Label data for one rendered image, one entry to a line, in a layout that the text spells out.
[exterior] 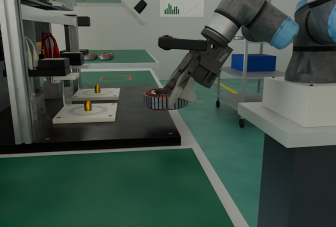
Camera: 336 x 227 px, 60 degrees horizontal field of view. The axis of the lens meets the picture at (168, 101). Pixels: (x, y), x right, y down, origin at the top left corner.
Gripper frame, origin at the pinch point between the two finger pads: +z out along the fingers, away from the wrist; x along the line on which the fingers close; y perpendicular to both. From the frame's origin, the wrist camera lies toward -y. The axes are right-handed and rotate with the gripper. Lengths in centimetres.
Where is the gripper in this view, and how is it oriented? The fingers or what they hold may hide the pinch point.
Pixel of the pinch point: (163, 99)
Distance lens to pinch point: 73.0
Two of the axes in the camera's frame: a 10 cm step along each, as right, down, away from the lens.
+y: 8.3, 5.2, 2.3
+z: -5.5, 8.3, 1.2
